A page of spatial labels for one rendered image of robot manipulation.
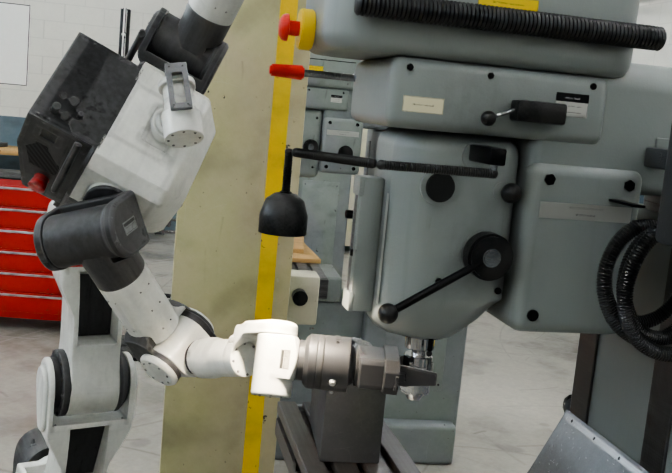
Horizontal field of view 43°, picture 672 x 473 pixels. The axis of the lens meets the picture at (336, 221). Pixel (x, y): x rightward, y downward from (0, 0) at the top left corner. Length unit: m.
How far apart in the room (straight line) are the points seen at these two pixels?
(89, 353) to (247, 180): 1.31
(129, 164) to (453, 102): 0.57
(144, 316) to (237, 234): 1.56
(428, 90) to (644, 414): 0.66
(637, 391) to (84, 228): 0.95
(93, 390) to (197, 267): 1.24
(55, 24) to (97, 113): 8.84
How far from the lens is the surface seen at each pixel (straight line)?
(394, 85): 1.21
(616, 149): 1.35
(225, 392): 3.20
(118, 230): 1.41
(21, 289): 5.98
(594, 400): 1.65
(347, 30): 1.19
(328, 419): 1.71
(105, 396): 1.91
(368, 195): 1.31
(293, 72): 1.38
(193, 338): 1.58
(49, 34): 10.35
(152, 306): 1.52
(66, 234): 1.44
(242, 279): 3.09
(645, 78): 1.38
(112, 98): 1.55
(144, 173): 1.49
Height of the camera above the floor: 1.65
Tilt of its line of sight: 8 degrees down
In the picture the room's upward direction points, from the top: 5 degrees clockwise
